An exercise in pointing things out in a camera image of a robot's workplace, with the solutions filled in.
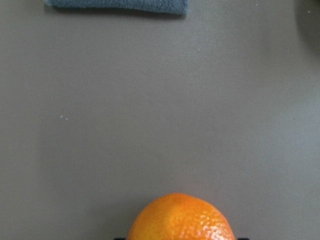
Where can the orange mandarin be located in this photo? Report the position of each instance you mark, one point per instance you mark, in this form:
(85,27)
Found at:
(179,216)

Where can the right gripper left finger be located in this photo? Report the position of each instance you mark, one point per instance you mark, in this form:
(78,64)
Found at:
(120,238)

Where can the grey folded cloth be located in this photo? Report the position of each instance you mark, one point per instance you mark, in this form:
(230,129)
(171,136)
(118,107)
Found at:
(176,7)

